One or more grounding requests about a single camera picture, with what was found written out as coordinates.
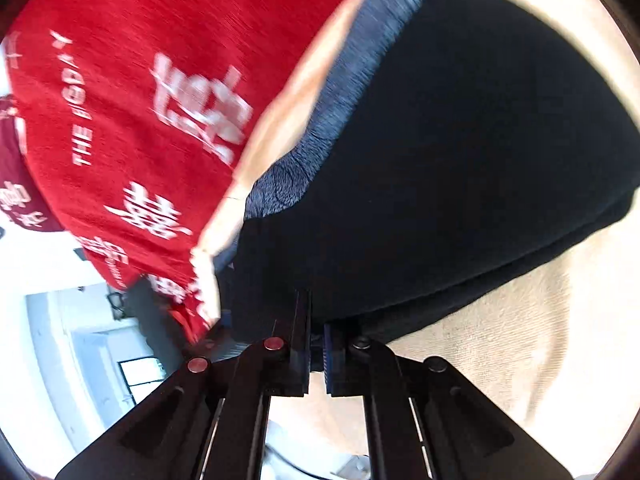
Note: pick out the cream seat cushion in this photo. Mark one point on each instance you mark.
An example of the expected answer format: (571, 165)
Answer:
(525, 343)

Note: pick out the dark red cloth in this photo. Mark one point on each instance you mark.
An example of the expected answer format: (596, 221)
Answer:
(21, 199)

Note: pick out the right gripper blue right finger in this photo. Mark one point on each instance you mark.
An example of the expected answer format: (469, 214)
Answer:
(425, 420)

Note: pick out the red wedding sofa cover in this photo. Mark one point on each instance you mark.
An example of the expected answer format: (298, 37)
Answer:
(136, 114)

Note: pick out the black pants with blue trim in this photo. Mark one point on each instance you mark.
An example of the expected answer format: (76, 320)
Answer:
(456, 145)

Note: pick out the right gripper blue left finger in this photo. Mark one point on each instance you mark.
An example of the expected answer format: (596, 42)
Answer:
(208, 420)

